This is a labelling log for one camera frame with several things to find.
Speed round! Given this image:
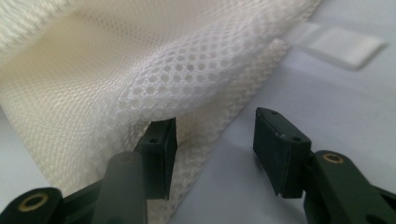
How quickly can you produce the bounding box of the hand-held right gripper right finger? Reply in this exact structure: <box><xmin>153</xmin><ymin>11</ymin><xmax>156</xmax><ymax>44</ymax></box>
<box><xmin>252</xmin><ymin>106</ymin><xmax>313</xmax><ymax>200</ymax></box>

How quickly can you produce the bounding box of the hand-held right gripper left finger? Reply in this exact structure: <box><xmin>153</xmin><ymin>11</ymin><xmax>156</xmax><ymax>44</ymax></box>
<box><xmin>134</xmin><ymin>117</ymin><xmax>178</xmax><ymax>201</ymax></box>

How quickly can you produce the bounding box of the white mesh laundry bag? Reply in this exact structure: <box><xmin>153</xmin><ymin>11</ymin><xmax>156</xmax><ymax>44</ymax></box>
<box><xmin>0</xmin><ymin>0</ymin><xmax>389</xmax><ymax>224</ymax></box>

